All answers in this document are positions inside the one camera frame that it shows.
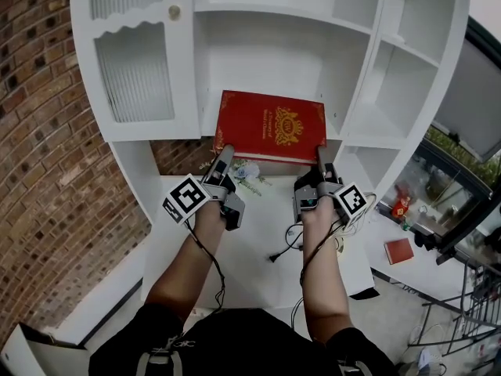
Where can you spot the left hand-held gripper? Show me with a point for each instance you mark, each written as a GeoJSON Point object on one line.
{"type": "Point", "coordinates": [187, 198]}

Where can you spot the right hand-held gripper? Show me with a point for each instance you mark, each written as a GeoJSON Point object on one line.
{"type": "Point", "coordinates": [352, 204]}

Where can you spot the red book with gold print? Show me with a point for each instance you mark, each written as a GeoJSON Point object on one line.
{"type": "Point", "coordinates": [250, 124]}

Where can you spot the white wooden shelf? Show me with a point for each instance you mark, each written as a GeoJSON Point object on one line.
{"type": "Point", "coordinates": [282, 57]}

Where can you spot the person's left forearm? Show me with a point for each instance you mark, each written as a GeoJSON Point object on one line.
{"type": "Point", "coordinates": [184, 265]}

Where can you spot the person's right forearm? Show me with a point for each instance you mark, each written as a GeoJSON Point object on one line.
{"type": "Point", "coordinates": [325, 272]}

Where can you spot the small plain red book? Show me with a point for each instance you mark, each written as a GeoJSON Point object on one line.
{"type": "Point", "coordinates": [399, 251]}

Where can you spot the floral printed card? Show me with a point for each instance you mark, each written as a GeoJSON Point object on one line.
{"type": "Point", "coordinates": [246, 172]}

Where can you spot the red and gold ornament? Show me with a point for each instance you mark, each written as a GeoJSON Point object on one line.
{"type": "Point", "coordinates": [401, 207]}

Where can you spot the white cabinet door ribbed glass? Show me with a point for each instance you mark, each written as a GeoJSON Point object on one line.
{"type": "Point", "coordinates": [133, 65]}

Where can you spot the brass door knob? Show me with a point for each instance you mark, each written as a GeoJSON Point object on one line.
{"type": "Point", "coordinates": [174, 11]}

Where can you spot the person's black shirt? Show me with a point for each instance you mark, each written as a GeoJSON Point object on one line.
{"type": "Point", "coordinates": [242, 343]}

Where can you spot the grey metal rack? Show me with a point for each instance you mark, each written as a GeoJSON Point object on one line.
{"type": "Point", "coordinates": [469, 312]}

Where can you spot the white cardboard box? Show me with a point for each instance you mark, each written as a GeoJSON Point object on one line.
{"type": "Point", "coordinates": [35, 353]}

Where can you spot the black window frame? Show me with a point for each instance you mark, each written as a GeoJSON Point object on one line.
{"type": "Point", "coordinates": [475, 206]}

